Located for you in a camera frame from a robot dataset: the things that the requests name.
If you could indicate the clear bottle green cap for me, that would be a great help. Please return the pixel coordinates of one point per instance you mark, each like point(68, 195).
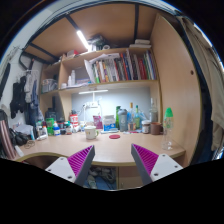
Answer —
point(168, 124)

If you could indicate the blue white tissue pack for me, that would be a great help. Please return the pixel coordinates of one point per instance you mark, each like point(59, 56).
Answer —
point(108, 122)

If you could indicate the green glass bottle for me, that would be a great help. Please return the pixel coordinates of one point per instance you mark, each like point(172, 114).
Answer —
point(137, 117)

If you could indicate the red round coaster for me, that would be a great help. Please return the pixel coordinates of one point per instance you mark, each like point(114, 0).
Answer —
point(114, 136)

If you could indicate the white ceramic mug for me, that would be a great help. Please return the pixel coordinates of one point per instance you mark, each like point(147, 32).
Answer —
point(91, 132)

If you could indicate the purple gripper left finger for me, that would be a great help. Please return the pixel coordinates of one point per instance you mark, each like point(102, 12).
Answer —
point(74, 168)

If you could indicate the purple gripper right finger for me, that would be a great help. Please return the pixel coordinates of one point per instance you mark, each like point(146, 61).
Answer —
point(152, 166)

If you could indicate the beige hanging curtain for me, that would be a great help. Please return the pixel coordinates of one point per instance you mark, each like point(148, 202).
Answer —
point(214, 77)

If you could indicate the wooden shelf unit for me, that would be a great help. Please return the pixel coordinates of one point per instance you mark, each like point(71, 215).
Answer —
point(177, 85)

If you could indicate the clear plastic storage box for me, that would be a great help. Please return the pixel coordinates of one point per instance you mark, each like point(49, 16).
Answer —
point(49, 85)

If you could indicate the pink snack bag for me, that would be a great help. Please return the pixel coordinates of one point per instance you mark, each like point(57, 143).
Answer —
point(98, 121)

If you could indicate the white bottle blue label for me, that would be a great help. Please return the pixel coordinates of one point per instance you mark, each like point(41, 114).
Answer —
point(56, 129)

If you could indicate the brown ceramic cup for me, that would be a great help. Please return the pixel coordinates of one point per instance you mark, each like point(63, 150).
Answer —
point(156, 128)

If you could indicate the white jar brown contents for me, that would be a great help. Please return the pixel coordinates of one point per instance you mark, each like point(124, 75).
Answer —
point(146, 126)

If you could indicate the row of books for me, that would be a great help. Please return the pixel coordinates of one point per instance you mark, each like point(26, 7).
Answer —
point(131, 64)

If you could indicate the fluorescent tube light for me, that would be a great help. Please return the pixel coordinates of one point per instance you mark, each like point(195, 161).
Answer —
point(83, 39)

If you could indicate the hanging dark clothes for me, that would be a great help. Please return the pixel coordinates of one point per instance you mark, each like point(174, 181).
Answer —
point(25, 98)

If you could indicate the grey shaker bottle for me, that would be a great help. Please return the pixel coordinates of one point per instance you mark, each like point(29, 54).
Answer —
point(122, 114)

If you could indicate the clear glass bottle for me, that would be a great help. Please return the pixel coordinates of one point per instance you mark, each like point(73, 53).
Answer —
point(153, 112)

